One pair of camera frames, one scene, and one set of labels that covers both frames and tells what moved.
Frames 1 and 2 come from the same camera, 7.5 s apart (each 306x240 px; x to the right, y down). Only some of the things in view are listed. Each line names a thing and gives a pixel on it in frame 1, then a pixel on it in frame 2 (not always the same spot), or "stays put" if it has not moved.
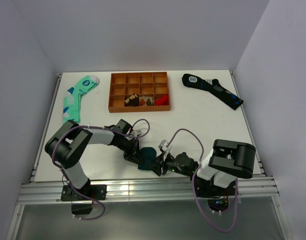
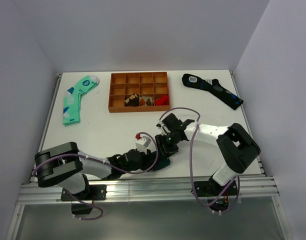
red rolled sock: (164, 101) stays put
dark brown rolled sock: (133, 101) stays put
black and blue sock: (213, 85) stays put
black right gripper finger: (156, 168) -> (166, 146)
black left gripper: (133, 155) -> (144, 156)
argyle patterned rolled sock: (146, 101) stays put
